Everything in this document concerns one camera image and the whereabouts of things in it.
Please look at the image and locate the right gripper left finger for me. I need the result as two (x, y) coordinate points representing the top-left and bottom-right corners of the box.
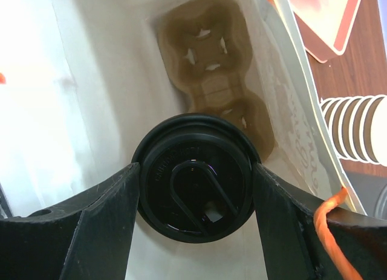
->
(1, 163), (140, 279)

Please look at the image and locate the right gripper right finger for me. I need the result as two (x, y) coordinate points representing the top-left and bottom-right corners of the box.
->
(253, 164), (387, 280)

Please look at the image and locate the black plastic cup lid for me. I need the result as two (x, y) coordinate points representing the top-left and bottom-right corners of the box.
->
(132, 113), (260, 244)

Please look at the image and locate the cream bear paper bag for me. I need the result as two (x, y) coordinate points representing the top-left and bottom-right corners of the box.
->
(1, 0), (346, 279)

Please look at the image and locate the tan cardboard cup carrier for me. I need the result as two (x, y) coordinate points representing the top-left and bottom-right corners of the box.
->
(157, 0), (276, 161)

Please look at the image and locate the grey straw holder cup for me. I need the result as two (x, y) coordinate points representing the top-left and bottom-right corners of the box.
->
(346, 172), (386, 220)

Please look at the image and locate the stack of paper cups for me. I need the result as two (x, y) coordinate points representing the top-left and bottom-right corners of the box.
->
(320, 94), (386, 166)

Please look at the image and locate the salmon pink tray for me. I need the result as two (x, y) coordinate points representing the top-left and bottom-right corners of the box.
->
(289, 0), (361, 63)

